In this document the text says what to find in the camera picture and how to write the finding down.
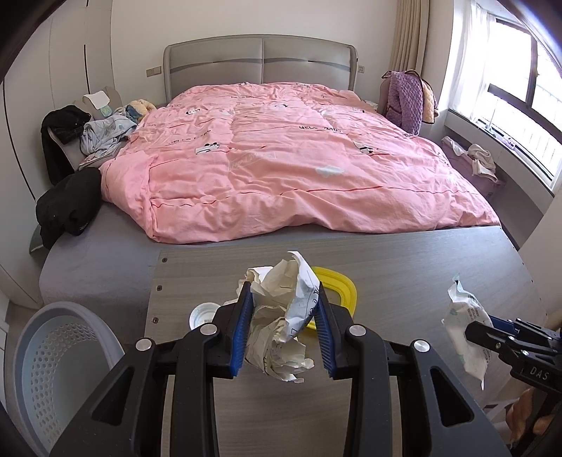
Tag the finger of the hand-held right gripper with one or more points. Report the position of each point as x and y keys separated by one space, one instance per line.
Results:
x=487 y=337
x=502 y=322

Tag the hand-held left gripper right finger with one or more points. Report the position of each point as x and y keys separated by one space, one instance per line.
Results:
x=327 y=339

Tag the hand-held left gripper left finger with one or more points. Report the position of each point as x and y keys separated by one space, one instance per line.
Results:
x=241 y=336

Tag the white wet wipes packet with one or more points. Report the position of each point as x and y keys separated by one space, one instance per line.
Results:
x=461 y=316

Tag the white paper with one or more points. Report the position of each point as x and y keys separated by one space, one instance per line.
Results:
x=285 y=285

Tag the blue-grey perforated plastic basket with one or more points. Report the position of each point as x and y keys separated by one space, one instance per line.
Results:
x=57 y=364

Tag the person's right hand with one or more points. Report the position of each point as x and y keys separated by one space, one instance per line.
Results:
x=522 y=408

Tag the small white round lid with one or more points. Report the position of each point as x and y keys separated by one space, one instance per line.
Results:
x=202 y=314

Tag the yellow plastic lid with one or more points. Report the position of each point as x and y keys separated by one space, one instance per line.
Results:
x=339 y=285

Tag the cream garment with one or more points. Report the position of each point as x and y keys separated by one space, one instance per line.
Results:
x=482 y=159

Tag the pink printed duvet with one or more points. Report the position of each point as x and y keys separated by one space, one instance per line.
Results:
x=285 y=167

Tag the black garment pile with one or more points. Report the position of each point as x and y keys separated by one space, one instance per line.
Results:
x=68 y=206

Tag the dark framed window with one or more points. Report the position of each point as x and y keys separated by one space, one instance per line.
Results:
x=527 y=101

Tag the beige quilted garment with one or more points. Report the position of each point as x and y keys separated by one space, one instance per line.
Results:
x=429 y=101

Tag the purple knitted blanket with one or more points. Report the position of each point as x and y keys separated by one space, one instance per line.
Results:
x=406 y=103

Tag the light blue clothes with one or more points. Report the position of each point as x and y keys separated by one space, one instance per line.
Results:
x=105 y=136

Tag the yellow plush toy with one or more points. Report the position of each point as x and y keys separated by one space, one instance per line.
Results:
x=140 y=109

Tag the beige chair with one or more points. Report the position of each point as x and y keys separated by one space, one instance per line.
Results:
x=112 y=99

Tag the white sheer curtain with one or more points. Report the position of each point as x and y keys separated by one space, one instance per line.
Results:
x=467 y=52

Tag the white cloth with green print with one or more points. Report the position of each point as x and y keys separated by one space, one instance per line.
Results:
x=97 y=104

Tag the black jacket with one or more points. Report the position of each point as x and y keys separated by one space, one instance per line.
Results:
x=61 y=125

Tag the grey upholstered bed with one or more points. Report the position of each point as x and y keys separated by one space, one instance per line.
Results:
x=263 y=57

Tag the beige curtain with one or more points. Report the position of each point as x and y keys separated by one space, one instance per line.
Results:
x=410 y=35

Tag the white wardrobe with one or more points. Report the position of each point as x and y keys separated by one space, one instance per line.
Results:
x=44 y=88

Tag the gold wall switch panel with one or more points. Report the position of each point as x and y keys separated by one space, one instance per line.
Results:
x=153 y=70

